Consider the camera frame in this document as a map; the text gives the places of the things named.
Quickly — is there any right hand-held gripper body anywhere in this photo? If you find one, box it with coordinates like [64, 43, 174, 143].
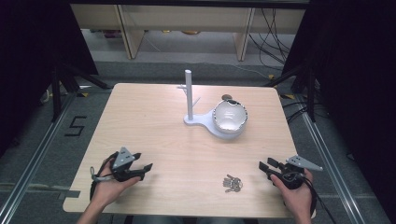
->
[273, 154, 324, 190]

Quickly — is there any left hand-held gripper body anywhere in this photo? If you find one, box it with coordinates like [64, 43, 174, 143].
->
[109, 147, 146, 183]

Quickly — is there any person's right hand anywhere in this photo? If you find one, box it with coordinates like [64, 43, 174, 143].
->
[269, 168, 314, 217]

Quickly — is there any person's left hand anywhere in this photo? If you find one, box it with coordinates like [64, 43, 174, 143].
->
[90, 158, 143, 209]

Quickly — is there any bunch of metal keys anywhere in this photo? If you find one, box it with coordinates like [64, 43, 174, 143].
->
[221, 174, 244, 193]

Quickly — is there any white ceramic bowl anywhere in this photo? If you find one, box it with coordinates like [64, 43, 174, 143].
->
[212, 99, 249, 135]

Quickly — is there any black tripod stand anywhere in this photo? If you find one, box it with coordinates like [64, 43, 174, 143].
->
[49, 60, 110, 123]
[263, 62, 318, 123]

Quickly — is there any black curtain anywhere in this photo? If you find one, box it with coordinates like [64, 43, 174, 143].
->
[0, 0, 100, 158]
[280, 0, 396, 224]

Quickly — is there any light wooden shelf unit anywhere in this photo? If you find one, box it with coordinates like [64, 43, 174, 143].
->
[69, 3, 307, 62]

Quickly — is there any left hand-held gripper cable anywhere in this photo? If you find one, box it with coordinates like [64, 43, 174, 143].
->
[89, 151, 120, 202]

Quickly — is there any hand-held gripper cable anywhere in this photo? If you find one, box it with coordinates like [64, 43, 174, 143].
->
[89, 151, 120, 202]
[290, 172, 338, 224]

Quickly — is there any right hand-held gripper cable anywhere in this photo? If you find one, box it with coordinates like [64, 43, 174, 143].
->
[290, 172, 338, 224]

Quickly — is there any metal floor rail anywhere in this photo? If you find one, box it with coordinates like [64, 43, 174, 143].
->
[0, 91, 78, 224]
[299, 108, 366, 224]

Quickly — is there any white stand with post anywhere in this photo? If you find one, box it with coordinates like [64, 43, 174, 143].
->
[177, 69, 247, 140]

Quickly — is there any thin white floor cable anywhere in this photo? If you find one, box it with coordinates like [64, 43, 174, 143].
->
[199, 61, 273, 80]

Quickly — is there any bundle of black cables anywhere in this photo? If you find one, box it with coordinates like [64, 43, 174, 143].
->
[247, 7, 297, 73]

